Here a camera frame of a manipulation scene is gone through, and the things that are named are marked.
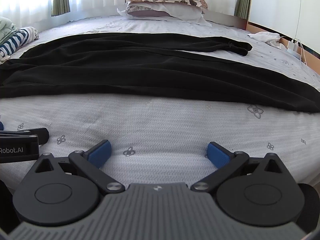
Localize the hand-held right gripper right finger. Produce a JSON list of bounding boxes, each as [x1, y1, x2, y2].
[[190, 141, 288, 193]]

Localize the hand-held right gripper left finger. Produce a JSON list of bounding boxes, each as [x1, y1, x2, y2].
[[34, 139, 126, 194]]

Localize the black pants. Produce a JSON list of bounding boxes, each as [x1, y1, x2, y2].
[[0, 33, 320, 113]]

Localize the bed with grey patterned sheet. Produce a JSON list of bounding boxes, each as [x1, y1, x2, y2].
[[0, 14, 320, 188]]

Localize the blue striped folded cloth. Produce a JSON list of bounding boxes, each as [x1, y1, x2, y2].
[[0, 26, 39, 58]]

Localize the pale green folded cloth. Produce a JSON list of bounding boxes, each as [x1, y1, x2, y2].
[[0, 16, 17, 45]]

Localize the crumpled white cloth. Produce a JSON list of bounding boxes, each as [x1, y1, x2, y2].
[[247, 31, 282, 48]]

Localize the white pillow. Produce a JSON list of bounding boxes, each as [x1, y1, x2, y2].
[[117, 1, 212, 27]]

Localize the white charging cable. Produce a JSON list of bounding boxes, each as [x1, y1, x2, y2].
[[297, 39, 318, 83]]

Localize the wooden bed frame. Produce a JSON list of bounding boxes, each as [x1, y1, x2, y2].
[[246, 22, 320, 76]]

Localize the thin wall cable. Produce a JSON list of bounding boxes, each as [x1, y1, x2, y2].
[[296, 0, 301, 40]]

